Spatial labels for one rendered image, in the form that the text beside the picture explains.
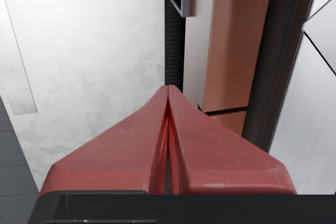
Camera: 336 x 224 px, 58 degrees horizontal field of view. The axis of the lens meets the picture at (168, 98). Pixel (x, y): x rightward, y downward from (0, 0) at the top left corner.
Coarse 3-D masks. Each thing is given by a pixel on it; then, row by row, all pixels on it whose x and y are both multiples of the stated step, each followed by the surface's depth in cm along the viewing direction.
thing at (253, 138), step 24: (288, 0) 19; (264, 24) 22; (288, 24) 19; (264, 48) 23; (288, 48) 20; (264, 72) 23; (288, 72) 20; (264, 96) 24; (264, 120) 24; (264, 144) 24
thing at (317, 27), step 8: (320, 8) 17; (328, 8) 17; (312, 16) 17; (320, 16) 18; (328, 16) 18; (304, 24) 18; (312, 24) 18; (320, 24) 18; (328, 24) 18; (312, 32) 18; (320, 32) 18; (328, 32) 18; (312, 40) 18; (320, 40) 19; (328, 40) 19; (320, 48) 19; (328, 48) 19; (328, 56) 20
